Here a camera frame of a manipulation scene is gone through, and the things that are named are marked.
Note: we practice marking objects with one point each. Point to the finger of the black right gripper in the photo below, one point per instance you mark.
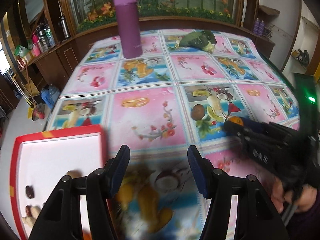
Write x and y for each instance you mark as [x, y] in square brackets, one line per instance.
[253, 125]
[251, 142]

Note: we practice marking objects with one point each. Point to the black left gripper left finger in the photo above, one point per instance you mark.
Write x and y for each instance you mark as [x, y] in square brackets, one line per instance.
[101, 185]

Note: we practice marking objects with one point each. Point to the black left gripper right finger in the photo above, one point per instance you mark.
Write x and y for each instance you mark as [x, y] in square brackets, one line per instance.
[209, 182]

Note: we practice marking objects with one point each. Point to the orange mandarin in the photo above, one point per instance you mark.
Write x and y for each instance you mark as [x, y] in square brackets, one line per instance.
[237, 120]

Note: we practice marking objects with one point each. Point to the dark red jujube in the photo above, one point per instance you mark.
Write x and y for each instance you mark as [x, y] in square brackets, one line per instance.
[29, 192]

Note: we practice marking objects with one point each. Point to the brown round longan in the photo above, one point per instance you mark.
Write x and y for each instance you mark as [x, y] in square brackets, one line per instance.
[74, 174]

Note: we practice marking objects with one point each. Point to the red white tray box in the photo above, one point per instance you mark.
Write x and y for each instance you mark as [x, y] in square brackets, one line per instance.
[41, 159]

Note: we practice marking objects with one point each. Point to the fruit pattern tablecloth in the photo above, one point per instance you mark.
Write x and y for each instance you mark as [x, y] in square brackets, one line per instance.
[146, 103]

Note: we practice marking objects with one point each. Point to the beige chunk in tray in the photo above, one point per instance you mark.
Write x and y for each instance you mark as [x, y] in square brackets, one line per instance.
[30, 221]

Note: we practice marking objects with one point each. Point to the dark jujube in tray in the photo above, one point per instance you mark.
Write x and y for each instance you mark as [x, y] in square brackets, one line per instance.
[28, 210]

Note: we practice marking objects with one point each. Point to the green leafy vegetable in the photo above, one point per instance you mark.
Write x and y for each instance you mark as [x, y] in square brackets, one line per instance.
[203, 40]

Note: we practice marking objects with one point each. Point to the red broom and dustpan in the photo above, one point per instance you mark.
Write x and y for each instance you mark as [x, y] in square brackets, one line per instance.
[35, 110]

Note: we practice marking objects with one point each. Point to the grey-blue thermos jug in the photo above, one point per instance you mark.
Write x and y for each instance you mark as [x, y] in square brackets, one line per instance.
[54, 94]

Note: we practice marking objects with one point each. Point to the blue thermos jug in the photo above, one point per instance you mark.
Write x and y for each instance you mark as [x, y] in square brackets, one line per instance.
[45, 97]

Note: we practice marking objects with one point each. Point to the purple thermos bottle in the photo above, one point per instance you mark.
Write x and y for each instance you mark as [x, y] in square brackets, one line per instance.
[128, 27]

